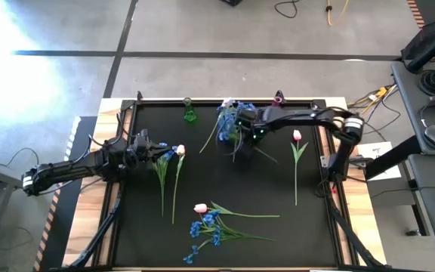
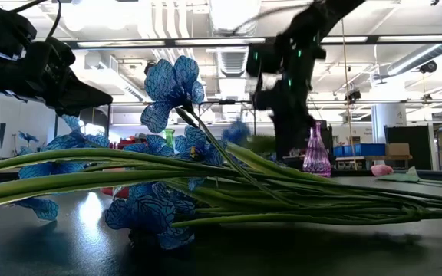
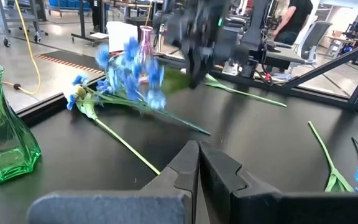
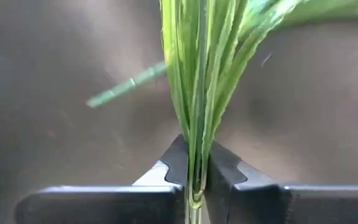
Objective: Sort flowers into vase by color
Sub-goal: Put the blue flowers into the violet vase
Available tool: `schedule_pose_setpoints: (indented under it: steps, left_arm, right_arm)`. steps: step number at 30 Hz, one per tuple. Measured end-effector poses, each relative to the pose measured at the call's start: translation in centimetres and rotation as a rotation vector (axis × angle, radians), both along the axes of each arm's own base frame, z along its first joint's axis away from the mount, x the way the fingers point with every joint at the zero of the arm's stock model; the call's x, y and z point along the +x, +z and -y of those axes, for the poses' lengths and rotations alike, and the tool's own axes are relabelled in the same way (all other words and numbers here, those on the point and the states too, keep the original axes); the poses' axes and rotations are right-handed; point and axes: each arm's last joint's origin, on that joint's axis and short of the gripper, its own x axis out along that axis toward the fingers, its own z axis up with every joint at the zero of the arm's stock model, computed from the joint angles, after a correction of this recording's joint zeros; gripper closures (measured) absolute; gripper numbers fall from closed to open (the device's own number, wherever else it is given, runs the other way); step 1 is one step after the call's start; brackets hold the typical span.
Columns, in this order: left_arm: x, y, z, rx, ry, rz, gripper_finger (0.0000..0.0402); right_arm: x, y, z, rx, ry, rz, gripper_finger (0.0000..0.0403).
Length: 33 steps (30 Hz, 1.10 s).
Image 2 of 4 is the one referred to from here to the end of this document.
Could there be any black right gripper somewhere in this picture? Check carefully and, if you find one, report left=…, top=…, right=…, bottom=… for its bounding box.
left=253, top=76, right=320, bottom=127

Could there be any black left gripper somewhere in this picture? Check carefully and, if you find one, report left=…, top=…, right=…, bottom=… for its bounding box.
left=13, top=36, right=114, bottom=117

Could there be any hanging tan cord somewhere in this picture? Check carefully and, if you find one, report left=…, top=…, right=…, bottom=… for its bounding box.
left=340, top=18, right=359, bottom=170

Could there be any black cabinet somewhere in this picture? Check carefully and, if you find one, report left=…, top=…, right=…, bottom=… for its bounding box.
left=384, top=125, right=436, bottom=172

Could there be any green glass vase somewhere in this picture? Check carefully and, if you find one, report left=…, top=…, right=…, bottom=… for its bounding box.
left=162, top=128, right=176, bottom=150

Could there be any purple glass vase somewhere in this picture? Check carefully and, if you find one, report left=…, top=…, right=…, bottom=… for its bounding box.
left=302, top=121, right=332, bottom=178

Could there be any silver round ventilation duct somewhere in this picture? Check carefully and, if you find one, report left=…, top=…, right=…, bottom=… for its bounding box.
left=209, top=0, right=262, bottom=38

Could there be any red tool cabinet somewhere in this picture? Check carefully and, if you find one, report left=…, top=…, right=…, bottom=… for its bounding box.
left=116, top=136, right=147, bottom=150

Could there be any wooden workbench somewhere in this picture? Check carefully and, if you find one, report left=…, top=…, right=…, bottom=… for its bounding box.
left=334, top=154, right=414, bottom=170

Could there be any slanted silver ventilation duct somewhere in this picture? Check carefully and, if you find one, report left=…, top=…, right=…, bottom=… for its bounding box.
left=386, top=42, right=442, bottom=77

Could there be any black frame stand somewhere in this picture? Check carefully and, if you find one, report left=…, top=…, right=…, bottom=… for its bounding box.
left=79, top=105, right=111, bottom=133

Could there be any black table mat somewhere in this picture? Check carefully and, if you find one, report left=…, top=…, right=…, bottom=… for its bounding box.
left=0, top=168, right=442, bottom=276

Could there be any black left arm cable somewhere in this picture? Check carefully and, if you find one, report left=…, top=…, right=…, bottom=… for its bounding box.
left=8, top=0, right=63, bottom=42

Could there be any large blue plastic bin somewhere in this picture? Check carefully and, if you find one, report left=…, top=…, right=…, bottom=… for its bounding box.
left=353, top=143, right=387, bottom=157

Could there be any white round column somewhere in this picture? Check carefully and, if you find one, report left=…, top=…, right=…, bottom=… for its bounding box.
left=371, top=102, right=407, bottom=145

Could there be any brown cardboard box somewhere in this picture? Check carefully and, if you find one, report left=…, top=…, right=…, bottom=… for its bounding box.
left=385, top=143, right=411, bottom=156

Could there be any black boxy ceiling device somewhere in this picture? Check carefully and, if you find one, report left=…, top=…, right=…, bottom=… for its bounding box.
left=345, top=88, right=362, bottom=103

